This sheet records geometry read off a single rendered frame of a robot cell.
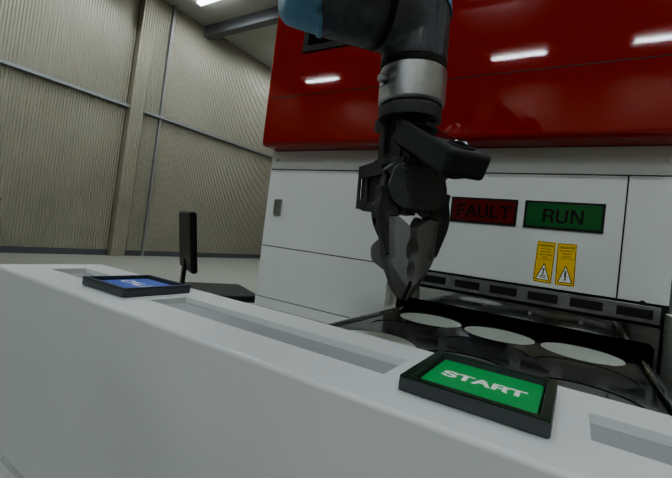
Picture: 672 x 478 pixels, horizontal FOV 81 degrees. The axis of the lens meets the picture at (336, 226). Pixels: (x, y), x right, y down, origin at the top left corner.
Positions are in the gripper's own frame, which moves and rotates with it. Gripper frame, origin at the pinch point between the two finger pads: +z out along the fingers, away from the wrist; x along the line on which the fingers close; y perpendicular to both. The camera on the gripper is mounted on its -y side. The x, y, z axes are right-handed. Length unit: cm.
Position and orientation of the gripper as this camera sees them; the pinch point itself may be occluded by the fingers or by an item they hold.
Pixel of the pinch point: (407, 289)
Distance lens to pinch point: 43.2
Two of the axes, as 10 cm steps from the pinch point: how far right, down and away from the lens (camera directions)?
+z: -0.8, 10.0, -0.3
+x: -9.2, -0.8, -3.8
